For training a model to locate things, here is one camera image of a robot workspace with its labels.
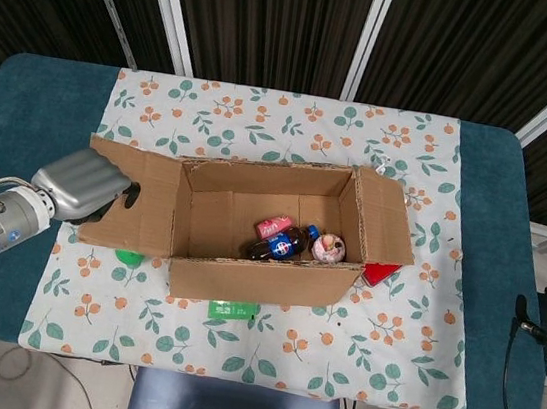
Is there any pink dessert cup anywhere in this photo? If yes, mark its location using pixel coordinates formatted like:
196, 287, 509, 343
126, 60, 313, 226
309, 230, 350, 265

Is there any green tea sachet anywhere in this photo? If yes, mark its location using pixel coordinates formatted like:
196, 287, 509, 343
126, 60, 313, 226
206, 296, 261, 325

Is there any dark cola bottle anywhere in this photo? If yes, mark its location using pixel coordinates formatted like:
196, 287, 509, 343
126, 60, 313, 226
244, 216, 322, 270

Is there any brown cardboard box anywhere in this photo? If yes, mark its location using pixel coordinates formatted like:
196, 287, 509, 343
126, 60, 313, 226
69, 128, 428, 329

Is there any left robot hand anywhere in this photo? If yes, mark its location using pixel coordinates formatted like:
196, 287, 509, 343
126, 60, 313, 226
26, 141, 148, 234

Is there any leaf and fruit print tablecloth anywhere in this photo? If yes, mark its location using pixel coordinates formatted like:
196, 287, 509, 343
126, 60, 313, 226
13, 58, 507, 409

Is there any pink small carton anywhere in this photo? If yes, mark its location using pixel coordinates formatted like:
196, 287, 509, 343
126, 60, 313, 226
254, 212, 294, 242

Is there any red ink pad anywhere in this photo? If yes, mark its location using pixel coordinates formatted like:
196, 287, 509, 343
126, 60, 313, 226
360, 259, 404, 292

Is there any green ball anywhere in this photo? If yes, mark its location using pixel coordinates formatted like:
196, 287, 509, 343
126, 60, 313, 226
112, 246, 147, 269

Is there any teal table cover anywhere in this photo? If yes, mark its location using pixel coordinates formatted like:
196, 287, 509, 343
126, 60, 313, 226
0, 50, 547, 409

